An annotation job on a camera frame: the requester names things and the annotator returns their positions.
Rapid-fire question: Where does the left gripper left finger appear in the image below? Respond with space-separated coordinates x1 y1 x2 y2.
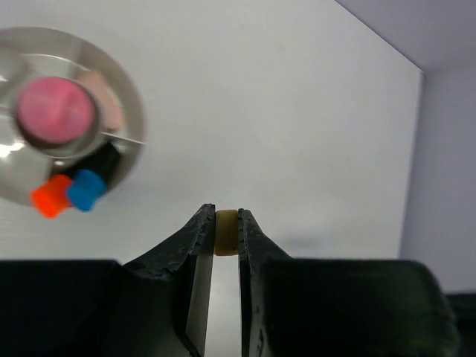
1 204 216 356

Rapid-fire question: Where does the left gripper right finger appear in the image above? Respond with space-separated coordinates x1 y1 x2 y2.
237 209 460 356

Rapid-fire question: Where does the small yellow sharpener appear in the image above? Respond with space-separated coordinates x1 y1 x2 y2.
214 210 239 257

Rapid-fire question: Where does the blue highlighter cap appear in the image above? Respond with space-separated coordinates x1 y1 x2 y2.
66 170 106 212

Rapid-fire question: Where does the blue tip black highlighter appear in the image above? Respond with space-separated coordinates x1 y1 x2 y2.
65 141 122 212

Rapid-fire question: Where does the orange highlighter cap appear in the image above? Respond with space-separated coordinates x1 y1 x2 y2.
30 173 75 219

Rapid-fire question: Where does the white round divided container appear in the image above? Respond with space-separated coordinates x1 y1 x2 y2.
1 27 145 218

